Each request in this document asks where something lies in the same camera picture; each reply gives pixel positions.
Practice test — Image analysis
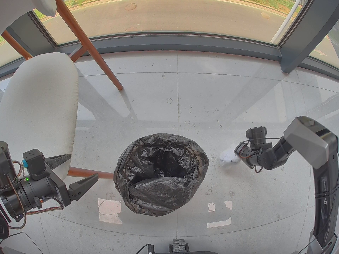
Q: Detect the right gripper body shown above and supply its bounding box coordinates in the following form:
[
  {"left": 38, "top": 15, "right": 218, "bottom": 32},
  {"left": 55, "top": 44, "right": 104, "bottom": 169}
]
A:
[{"left": 234, "top": 141, "right": 273, "bottom": 159}]

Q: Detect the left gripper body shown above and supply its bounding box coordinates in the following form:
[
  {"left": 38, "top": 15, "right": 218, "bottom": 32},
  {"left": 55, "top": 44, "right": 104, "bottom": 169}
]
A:
[{"left": 19, "top": 162, "right": 72, "bottom": 211}]

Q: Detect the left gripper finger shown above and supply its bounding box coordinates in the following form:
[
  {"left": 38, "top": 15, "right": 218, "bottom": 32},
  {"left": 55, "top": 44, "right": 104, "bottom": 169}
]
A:
[
  {"left": 68, "top": 173, "right": 99, "bottom": 201},
  {"left": 44, "top": 154, "right": 72, "bottom": 171}
]

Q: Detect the white paper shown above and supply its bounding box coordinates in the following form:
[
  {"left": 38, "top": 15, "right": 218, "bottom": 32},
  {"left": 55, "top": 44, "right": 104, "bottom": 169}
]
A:
[{"left": 219, "top": 149, "right": 240, "bottom": 164}]

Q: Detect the black plastic bag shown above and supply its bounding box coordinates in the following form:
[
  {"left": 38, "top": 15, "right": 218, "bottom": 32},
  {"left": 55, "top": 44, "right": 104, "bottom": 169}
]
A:
[{"left": 113, "top": 133, "right": 210, "bottom": 217}]

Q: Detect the white cushioned wooden chair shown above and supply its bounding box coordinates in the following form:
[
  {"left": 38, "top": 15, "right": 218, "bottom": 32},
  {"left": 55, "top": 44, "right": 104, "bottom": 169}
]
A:
[{"left": 0, "top": 0, "right": 124, "bottom": 181}]

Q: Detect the window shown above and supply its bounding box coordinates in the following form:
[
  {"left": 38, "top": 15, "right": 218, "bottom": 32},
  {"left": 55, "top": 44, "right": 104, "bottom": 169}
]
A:
[{"left": 0, "top": 0, "right": 339, "bottom": 76}]

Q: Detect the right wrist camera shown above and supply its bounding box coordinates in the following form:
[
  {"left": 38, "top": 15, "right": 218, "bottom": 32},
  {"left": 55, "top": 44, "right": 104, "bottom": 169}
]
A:
[{"left": 245, "top": 126, "right": 268, "bottom": 147}]

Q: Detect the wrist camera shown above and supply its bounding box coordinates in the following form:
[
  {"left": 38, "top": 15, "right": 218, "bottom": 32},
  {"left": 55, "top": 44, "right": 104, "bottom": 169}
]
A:
[
  {"left": 22, "top": 149, "right": 45, "bottom": 180},
  {"left": 245, "top": 126, "right": 268, "bottom": 147}
]

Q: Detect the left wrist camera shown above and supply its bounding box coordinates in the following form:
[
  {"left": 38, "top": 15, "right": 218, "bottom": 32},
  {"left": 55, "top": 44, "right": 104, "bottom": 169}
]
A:
[{"left": 22, "top": 149, "right": 45, "bottom": 180}]

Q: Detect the black cable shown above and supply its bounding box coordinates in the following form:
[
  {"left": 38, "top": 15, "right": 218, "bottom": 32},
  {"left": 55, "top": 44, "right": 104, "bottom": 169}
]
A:
[{"left": 136, "top": 243, "right": 156, "bottom": 254}]

